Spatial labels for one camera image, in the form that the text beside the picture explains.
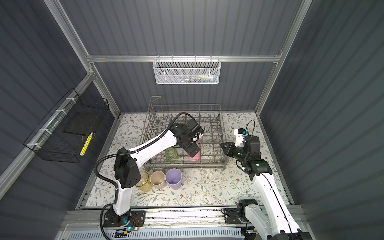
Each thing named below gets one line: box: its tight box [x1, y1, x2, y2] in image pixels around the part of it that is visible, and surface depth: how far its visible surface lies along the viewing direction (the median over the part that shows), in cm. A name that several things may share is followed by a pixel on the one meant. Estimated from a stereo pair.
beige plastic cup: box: [149, 170, 166, 189], surface depth 80 cm
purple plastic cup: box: [165, 168, 182, 190], surface depth 79 cm
